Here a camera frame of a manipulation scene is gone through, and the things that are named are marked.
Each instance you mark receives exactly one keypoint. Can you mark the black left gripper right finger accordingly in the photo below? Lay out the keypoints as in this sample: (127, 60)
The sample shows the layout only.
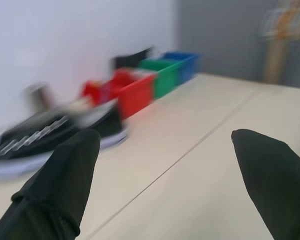
(277, 187)

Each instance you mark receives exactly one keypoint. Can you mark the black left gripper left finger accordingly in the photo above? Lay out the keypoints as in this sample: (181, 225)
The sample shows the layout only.
(52, 190)

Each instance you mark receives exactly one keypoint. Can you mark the black and white sneaker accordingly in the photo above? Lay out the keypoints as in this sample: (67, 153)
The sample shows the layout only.
(110, 127)

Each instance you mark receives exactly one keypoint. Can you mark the silver metal cylinder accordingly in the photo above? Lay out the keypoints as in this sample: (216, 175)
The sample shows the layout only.
(40, 97)

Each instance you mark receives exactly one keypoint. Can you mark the small red plastic bin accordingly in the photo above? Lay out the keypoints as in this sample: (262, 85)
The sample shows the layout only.
(92, 92)

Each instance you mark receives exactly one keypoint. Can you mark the large red plastic bin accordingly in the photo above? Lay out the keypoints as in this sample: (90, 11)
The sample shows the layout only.
(135, 97)

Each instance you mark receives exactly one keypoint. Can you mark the blue plastic bin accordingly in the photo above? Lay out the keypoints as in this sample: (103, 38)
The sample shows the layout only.
(187, 67)

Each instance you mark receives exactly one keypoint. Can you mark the green plastic bin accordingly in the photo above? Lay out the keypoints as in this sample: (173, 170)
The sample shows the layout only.
(165, 82)

